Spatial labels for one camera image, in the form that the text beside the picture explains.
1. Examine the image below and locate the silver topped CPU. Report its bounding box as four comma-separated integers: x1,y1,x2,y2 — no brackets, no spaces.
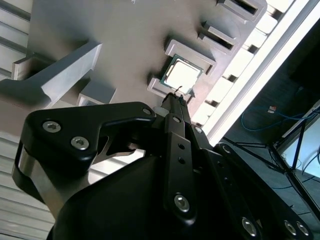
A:
159,53,204,95

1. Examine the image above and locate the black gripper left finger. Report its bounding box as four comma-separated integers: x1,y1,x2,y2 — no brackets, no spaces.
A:
11,92,200,223

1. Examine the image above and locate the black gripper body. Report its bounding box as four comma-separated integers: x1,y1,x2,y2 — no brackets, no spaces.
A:
47,152,239,240

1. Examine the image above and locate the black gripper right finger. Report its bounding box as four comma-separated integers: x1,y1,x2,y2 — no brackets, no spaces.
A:
174,96,315,240

